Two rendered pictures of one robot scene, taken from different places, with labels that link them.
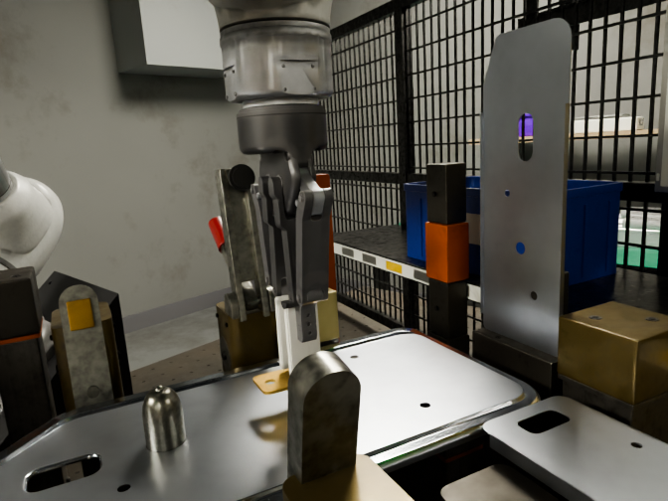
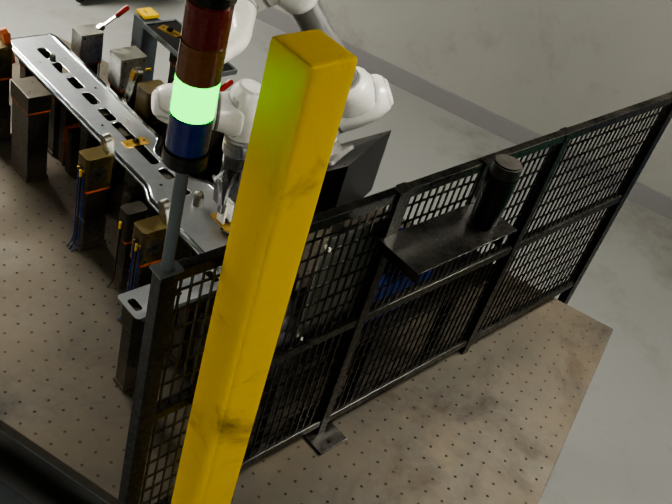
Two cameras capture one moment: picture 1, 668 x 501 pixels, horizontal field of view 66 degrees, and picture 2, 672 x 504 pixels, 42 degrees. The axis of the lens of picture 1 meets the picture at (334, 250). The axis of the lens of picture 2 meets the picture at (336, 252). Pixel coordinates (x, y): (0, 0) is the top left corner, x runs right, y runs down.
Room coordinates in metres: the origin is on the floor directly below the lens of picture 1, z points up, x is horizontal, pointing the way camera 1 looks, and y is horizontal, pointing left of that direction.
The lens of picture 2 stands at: (-0.13, -1.89, 2.58)
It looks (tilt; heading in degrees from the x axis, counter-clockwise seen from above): 38 degrees down; 64
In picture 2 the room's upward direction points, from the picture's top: 18 degrees clockwise
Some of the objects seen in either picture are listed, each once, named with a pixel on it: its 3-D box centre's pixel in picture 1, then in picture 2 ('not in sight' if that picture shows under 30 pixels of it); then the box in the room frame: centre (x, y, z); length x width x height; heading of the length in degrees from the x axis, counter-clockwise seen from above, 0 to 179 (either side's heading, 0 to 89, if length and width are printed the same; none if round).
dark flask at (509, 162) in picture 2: not in sight; (494, 193); (0.94, -0.44, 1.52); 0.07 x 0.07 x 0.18
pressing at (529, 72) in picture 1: (519, 194); not in sight; (0.56, -0.20, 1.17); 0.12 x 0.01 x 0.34; 27
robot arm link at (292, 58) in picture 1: (278, 71); (239, 143); (0.45, 0.04, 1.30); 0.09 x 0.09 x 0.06
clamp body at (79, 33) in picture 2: not in sight; (88, 74); (0.14, 1.06, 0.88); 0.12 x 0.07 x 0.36; 27
